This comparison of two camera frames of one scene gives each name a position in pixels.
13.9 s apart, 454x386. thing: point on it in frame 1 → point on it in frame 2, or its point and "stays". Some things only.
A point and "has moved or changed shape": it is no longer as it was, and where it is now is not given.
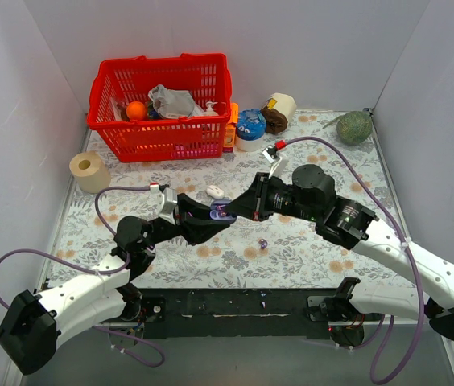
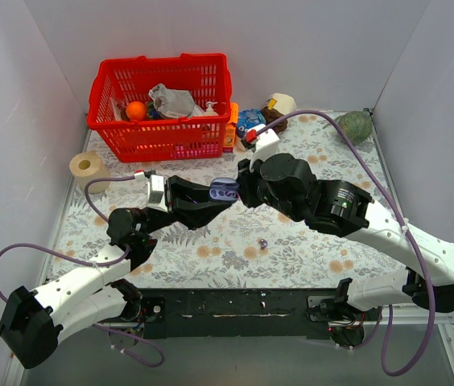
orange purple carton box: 229,129 stays
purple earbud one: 263,243 stays
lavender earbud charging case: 218,211 has moved or changed shape
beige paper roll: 91,173 stays
